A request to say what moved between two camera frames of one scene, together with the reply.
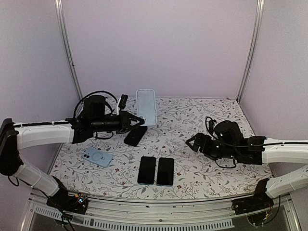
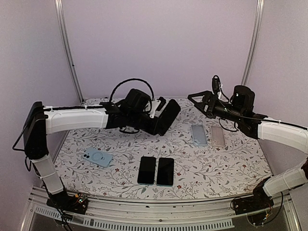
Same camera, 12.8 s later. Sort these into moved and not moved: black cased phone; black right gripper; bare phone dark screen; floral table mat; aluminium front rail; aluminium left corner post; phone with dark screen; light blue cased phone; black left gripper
Moved: black right gripper; black cased phone; black left gripper
Not moved: aluminium front rail; aluminium left corner post; phone with dark screen; bare phone dark screen; floral table mat; light blue cased phone
